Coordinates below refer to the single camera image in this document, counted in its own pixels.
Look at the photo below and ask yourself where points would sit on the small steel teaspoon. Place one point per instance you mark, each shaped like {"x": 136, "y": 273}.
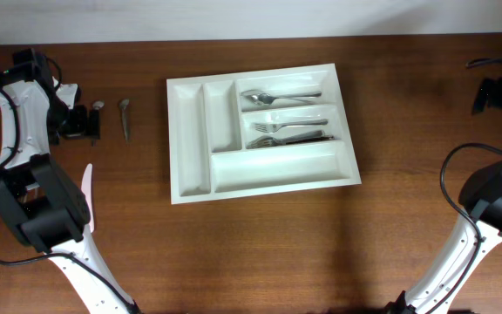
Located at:
{"x": 123, "y": 107}
{"x": 97, "y": 105}

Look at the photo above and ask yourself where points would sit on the steel tablespoon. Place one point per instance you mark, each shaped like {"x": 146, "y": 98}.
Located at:
{"x": 265, "y": 99}
{"x": 257, "y": 93}

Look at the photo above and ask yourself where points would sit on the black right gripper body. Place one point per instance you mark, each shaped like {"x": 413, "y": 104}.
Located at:
{"x": 480, "y": 96}

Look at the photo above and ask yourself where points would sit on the white plastic cutlery tray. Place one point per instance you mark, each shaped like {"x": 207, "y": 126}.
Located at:
{"x": 210, "y": 126}

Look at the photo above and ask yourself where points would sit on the black handled fork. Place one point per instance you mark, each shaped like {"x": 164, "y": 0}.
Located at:
{"x": 269, "y": 141}

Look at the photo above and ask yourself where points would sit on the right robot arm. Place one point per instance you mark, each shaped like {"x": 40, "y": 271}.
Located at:
{"x": 478, "y": 229}

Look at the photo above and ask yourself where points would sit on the steel fork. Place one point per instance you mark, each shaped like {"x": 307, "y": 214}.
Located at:
{"x": 275, "y": 127}

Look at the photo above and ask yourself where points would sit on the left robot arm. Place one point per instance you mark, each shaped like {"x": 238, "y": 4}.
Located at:
{"x": 39, "y": 203}

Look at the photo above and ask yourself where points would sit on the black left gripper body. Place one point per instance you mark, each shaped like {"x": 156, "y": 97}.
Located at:
{"x": 92, "y": 125}

